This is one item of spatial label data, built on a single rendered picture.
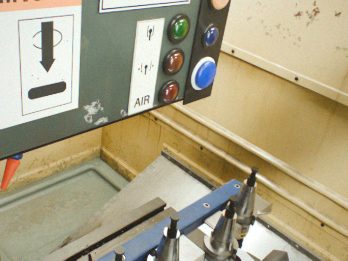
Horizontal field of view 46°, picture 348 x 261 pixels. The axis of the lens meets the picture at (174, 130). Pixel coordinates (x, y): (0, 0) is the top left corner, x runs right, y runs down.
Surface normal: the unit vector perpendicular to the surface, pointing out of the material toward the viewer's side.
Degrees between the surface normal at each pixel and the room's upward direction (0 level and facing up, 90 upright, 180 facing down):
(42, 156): 90
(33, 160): 90
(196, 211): 0
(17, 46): 90
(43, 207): 0
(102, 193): 0
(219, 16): 90
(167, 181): 24
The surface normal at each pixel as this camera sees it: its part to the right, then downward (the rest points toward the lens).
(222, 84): -0.69, 0.28
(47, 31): 0.71, 0.45
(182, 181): -0.15, -0.66
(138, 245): 0.15, -0.85
